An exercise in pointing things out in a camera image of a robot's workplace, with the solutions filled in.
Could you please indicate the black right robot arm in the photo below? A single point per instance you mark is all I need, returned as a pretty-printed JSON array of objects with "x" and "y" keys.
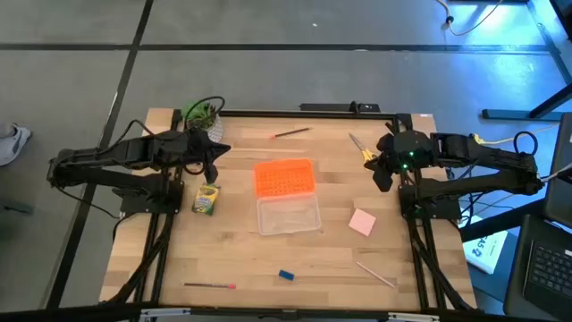
[{"x": 491, "y": 154}]

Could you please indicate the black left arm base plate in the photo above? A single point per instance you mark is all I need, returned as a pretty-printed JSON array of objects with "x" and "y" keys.
[{"x": 134, "y": 205}]

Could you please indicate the white box with blue print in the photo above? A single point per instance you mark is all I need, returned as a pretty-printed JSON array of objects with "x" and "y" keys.
[{"x": 487, "y": 255}]

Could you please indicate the black horizontal bar with brackets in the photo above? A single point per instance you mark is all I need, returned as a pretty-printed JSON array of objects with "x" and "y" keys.
[{"x": 286, "y": 313}]

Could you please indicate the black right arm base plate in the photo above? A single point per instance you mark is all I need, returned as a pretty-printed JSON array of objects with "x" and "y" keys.
[{"x": 442, "y": 210}]

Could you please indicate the person's shoe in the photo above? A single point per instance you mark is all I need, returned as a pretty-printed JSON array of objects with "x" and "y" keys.
[{"x": 13, "y": 143}]

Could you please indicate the blue eraser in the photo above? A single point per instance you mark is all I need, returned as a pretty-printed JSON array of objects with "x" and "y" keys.
[{"x": 286, "y": 275}]

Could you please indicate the dark laptop screen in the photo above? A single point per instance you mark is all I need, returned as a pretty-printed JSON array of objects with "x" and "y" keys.
[{"x": 561, "y": 188}]

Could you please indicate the black desk leg frame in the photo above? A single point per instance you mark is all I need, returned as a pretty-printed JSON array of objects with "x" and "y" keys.
[{"x": 514, "y": 114}]

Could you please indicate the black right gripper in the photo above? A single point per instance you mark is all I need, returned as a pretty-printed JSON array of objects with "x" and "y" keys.
[{"x": 413, "y": 149}]

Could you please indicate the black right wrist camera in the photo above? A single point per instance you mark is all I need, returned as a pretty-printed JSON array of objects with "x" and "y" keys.
[{"x": 383, "y": 181}]

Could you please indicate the pink sticky note pad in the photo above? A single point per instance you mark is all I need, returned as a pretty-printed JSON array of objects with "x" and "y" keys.
[{"x": 362, "y": 222}]

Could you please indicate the black aluminium table frame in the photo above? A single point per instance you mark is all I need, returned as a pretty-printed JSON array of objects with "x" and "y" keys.
[{"x": 313, "y": 114}]

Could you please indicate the black pen with red cap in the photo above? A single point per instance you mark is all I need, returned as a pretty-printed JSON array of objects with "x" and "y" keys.
[{"x": 210, "y": 285}]

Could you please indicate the black table-level camera mount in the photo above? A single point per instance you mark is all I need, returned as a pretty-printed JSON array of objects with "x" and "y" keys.
[{"x": 330, "y": 107}]

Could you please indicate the green plant in patterned pot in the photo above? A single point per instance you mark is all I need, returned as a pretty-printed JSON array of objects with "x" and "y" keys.
[{"x": 196, "y": 112}]

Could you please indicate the green yellow crayon box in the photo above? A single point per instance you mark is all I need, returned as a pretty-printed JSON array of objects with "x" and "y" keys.
[{"x": 205, "y": 199}]

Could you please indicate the black diagonal bar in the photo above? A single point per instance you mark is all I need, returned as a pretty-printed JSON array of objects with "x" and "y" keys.
[{"x": 500, "y": 221}]

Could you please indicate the clear plastic pencil box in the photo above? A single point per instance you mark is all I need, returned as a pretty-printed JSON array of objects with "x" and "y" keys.
[{"x": 290, "y": 219}]

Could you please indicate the orange plastic box lid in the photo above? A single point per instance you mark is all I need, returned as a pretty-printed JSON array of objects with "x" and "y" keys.
[{"x": 283, "y": 179}]

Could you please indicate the dark pencil with red eraser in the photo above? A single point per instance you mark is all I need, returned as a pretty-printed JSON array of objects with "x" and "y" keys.
[{"x": 290, "y": 133}]

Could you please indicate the black laptop keyboard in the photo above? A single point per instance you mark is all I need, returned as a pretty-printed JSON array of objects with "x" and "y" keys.
[{"x": 549, "y": 268}]

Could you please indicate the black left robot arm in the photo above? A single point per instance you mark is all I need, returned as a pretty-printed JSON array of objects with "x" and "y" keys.
[{"x": 111, "y": 154}]

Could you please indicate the light wooden pencil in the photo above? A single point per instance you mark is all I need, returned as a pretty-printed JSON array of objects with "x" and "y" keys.
[{"x": 375, "y": 274}]

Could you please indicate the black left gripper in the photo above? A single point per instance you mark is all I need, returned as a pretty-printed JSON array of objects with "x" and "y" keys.
[{"x": 196, "y": 147}]

